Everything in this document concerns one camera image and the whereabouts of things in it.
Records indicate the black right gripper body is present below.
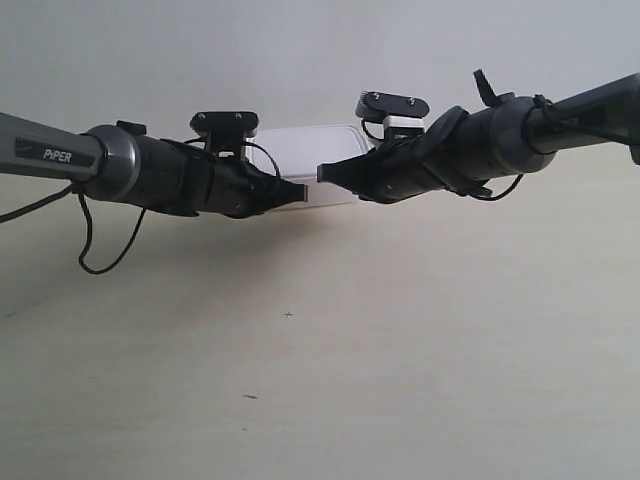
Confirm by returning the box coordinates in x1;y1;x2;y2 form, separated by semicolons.
349;107;493;204

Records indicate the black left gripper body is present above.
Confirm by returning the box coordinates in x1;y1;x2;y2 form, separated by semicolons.
134;137;280;219

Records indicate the white lidded plastic container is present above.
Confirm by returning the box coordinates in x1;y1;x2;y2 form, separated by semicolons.
246;124;370;211

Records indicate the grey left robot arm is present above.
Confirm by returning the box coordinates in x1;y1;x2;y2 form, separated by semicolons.
1;110;308;219

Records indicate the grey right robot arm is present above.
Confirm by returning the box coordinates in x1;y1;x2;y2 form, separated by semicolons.
317;70;639;205

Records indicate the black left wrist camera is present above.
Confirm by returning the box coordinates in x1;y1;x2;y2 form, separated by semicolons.
189;110;260;160

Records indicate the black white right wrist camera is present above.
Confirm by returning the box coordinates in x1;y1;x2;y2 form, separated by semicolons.
355;91;430;147

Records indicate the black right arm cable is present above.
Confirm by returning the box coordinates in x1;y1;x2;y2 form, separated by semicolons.
462;172;525;202

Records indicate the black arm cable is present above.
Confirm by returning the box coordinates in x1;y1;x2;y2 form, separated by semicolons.
0;182;149;275
462;172;525;202

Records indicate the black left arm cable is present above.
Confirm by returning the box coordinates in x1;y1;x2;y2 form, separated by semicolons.
0;182;149;275

